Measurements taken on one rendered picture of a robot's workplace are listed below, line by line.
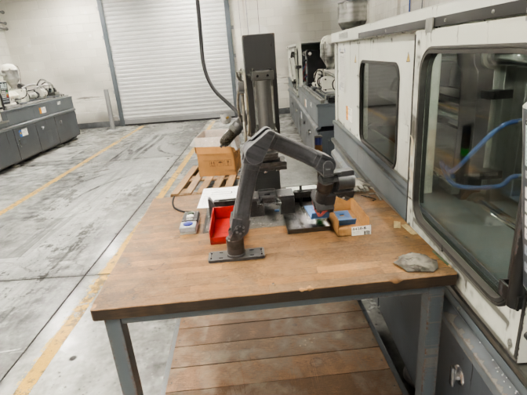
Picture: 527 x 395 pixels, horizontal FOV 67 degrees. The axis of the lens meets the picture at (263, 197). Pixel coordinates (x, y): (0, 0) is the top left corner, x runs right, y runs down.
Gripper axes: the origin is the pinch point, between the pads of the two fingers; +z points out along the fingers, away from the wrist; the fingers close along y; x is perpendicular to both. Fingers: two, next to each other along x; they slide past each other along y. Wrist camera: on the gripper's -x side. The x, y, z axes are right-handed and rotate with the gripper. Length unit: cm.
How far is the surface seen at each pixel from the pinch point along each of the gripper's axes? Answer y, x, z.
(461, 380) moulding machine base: -60, -36, 19
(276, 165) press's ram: 27.6, 12.7, -0.8
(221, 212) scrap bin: 19.5, 37.8, 17.1
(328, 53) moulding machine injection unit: 416, -124, 173
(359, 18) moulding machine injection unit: 448, -173, 140
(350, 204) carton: 14.3, -18.1, 13.5
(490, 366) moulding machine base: -62, -34, -4
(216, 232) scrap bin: 5.9, 40.5, 12.7
